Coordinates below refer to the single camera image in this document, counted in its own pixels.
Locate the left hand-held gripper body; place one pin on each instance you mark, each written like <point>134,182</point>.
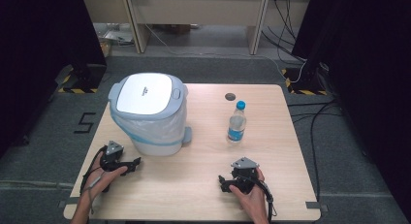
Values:
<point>113,157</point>

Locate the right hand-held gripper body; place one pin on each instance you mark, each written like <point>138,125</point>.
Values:
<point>245,175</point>

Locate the clear water bottle blue cap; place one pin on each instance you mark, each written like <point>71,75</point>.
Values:
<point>237,127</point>

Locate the white and blue pedal bin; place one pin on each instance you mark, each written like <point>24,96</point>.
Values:
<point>145,91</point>

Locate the person's left hand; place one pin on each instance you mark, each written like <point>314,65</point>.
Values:
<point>103,182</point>

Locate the person's right hand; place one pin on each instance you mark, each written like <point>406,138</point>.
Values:
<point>252,201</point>

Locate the clear plastic bin liner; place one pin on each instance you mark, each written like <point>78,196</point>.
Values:
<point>156,130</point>

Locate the clutter under desk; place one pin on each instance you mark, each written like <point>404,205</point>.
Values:
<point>113,36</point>

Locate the black curtain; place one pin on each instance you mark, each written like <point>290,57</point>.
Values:
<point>38,56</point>
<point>371,72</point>

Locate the beige desk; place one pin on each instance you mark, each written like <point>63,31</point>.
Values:
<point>200,7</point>

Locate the grey table edge bracket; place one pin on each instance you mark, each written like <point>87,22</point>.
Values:
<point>316,206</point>
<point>69,203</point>

